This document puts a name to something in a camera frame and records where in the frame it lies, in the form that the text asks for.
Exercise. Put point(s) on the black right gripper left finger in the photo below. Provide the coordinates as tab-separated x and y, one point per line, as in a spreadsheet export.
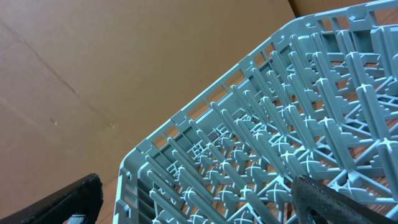
79	202

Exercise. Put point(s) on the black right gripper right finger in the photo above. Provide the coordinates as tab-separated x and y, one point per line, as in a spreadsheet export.
314	202

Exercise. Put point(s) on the grey plastic dish rack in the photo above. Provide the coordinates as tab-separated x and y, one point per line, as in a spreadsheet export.
317	98

